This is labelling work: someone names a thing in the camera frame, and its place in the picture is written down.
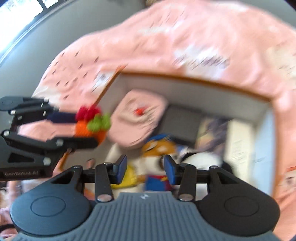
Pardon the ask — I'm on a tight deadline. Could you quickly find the white box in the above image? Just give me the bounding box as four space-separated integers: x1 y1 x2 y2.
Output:
224 119 254 173

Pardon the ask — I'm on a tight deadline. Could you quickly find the brown bear plush blue uniform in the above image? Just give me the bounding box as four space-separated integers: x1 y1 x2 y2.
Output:
141 133 177 192

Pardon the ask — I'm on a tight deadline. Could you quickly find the yellow toy case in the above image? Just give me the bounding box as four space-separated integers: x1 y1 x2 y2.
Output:
111 164 146 189

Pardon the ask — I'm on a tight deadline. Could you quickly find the grey box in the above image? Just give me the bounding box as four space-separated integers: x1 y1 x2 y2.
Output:
157 104 204 147

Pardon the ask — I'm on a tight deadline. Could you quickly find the red crochet strawberry toy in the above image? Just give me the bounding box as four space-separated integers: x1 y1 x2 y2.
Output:
74 105 111 145

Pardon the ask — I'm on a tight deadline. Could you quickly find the pink patterned duvet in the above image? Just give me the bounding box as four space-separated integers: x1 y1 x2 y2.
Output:
17 0 296 241

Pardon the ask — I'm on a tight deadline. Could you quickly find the illustrated card box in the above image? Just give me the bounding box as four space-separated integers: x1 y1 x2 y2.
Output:
195 116 230 157

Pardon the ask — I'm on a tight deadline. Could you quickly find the person left hand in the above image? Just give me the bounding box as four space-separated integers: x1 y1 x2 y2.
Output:
0 159 68 238

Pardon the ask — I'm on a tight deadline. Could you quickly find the orange cardboard storage box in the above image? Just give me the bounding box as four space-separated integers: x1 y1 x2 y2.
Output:
65 73 276 195

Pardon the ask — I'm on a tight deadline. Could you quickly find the white black plush toy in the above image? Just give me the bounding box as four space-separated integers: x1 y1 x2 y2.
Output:
179 151 233 174

